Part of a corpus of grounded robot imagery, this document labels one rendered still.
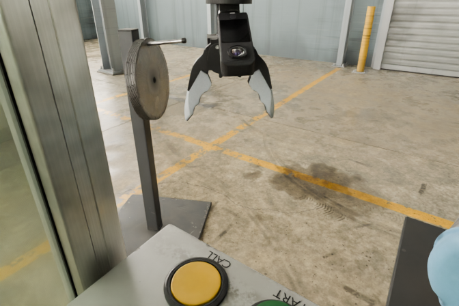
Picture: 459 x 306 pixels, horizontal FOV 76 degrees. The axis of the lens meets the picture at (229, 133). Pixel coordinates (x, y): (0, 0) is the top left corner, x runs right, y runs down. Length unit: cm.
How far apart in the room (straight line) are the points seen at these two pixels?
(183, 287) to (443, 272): 20
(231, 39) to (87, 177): 26
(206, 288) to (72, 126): 16
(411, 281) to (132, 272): 38
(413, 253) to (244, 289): 36
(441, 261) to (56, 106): 30
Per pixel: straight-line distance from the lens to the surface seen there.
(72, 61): 22
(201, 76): 48
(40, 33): 21
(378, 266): 161
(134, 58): 113
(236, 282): 26
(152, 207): 154
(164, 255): 29
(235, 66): 39
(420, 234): 61
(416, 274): 53
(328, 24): 604
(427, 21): 568
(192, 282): 26
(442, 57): 573
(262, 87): 49
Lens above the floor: 110
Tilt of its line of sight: 25 degrees down
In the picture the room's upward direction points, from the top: straight up
